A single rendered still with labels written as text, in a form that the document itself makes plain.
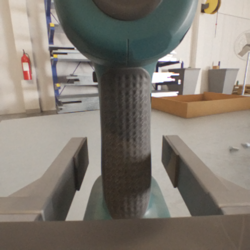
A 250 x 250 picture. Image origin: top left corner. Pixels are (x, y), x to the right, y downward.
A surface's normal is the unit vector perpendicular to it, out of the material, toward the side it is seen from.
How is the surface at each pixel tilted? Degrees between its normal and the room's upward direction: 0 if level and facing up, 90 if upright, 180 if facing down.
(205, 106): 90
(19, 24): 90
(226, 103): 90
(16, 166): 0
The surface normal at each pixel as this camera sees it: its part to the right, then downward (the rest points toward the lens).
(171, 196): -0.01, -0.96
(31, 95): 0.41, 0.25
